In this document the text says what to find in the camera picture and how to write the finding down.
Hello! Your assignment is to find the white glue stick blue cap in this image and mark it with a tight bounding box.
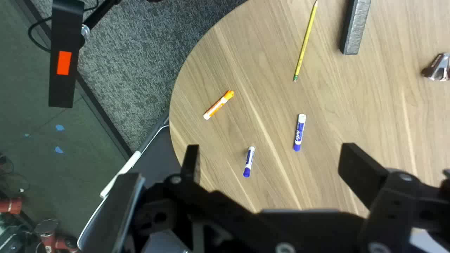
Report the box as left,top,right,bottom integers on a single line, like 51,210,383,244
240,145,257,180

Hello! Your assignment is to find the black rectangular eraser block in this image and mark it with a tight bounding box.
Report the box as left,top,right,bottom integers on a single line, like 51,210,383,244
338,0,372,57

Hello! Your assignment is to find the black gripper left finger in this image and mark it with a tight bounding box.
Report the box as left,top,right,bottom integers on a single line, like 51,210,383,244
179,144,202,186

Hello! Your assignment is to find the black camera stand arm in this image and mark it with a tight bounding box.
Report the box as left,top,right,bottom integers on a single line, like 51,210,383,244
81,0,120,31

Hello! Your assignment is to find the blue marker with white cap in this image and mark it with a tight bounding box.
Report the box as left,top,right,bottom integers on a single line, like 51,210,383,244
290,113,307,155

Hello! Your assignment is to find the black box with orange patch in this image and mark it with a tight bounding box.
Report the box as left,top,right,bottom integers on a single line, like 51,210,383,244
47,0,87,110

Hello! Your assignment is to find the red and black machinery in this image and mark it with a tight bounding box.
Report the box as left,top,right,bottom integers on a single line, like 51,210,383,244
0,157,78,253

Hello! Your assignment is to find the black metal binder clip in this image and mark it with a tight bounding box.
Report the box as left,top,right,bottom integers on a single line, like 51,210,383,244
418,53,450,83

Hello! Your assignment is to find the black floor cable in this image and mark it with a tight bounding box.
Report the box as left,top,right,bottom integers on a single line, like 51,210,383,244
26,16,53,54

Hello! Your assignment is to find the yellow pencil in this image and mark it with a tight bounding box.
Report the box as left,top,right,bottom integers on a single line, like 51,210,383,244
290,0,320,83

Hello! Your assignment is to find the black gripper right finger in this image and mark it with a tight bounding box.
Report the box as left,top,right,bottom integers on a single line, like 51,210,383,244
337,143,390,209

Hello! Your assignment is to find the orange yellow marker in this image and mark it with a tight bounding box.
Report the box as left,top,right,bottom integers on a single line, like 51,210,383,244
202,89,236,123

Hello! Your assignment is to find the grey mesh office chair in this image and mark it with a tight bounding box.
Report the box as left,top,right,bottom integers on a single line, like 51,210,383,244
75,119,188,253

